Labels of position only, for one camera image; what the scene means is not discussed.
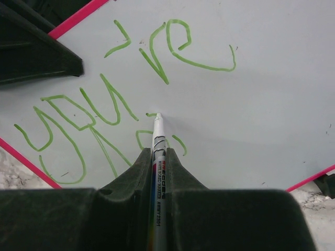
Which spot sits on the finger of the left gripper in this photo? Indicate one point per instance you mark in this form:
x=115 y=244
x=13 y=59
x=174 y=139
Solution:
x=27 y=50

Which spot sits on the pink-framed whiteboard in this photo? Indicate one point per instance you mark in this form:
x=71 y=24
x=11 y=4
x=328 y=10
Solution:
x=245 y=88

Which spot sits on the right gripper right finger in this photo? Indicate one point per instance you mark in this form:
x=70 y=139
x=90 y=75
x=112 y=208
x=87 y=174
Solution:
x=236 y=219

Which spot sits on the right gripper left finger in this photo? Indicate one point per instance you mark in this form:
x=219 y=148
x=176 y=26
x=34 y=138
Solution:
x=114 y=217

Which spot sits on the white marker pen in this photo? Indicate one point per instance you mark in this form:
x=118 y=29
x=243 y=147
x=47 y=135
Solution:
x=157 y=228

